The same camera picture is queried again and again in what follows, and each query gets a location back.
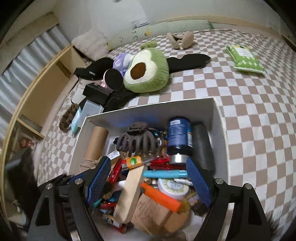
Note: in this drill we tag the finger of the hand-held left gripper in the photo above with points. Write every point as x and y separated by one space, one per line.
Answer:
63 179

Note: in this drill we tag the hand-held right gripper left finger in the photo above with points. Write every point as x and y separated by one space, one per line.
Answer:
99 178

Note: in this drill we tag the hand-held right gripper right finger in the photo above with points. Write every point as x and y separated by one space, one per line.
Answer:
200 183

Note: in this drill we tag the cardboard tube with twine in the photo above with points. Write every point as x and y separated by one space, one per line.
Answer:
94 146

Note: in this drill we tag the brown hair claw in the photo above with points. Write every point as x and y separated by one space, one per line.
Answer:
138 139

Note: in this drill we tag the white shoe box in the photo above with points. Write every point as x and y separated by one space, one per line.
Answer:
150 109

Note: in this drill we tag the wooden board comb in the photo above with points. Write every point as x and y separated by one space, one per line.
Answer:
129 192

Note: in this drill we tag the orange green lighter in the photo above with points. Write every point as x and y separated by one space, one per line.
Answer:
131 163

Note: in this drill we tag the teal pen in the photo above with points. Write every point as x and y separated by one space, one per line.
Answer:
165 173

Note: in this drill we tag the grey roll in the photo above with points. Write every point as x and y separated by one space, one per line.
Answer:
202 146

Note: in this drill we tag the orange marker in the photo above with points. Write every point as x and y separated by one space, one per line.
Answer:
160 198

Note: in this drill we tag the pile of pens and lighters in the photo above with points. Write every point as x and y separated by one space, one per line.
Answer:
159 165

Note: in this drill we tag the blue bottle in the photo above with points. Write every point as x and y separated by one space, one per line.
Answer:
180 136

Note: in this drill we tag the carved wooden block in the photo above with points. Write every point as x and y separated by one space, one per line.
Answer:
152 215

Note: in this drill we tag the teal tissue packet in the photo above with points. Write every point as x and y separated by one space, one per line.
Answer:
76 120

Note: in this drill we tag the brown furry hair clip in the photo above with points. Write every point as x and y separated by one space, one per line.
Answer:
68 118

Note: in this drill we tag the grey plastic box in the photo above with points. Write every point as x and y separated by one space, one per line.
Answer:
92 109

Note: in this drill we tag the black feather hair claw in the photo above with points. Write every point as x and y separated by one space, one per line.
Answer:
274 222

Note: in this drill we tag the black box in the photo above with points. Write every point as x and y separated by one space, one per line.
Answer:
96 92

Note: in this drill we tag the wooden bedside shelf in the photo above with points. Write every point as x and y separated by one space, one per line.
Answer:
46 92

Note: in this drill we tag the white paper bag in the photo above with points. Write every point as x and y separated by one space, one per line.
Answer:
81 89

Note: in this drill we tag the round pink rimmed mirror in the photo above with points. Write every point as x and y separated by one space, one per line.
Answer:
112 78

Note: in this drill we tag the black cap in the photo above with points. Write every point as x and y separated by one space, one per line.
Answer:
94 69

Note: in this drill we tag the grey curtain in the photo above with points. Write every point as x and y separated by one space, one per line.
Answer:
23 69

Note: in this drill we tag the purple plush toy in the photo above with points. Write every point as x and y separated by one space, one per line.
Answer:
121 62

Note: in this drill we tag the avocado plush toy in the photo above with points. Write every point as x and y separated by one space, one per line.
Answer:
148 69

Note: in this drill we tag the black eye mask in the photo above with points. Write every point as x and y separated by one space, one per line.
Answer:
188 61

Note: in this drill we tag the green wet wipes packet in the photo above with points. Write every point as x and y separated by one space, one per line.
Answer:
245 59

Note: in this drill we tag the white fluffy pillow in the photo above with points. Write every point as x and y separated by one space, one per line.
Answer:
90 42

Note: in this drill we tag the beige earmuffs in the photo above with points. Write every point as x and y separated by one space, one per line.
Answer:
181 39

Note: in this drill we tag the long green pillow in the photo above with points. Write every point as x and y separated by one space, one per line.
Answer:
159 31

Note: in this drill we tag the white wall socket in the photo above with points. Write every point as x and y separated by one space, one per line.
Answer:
138 23

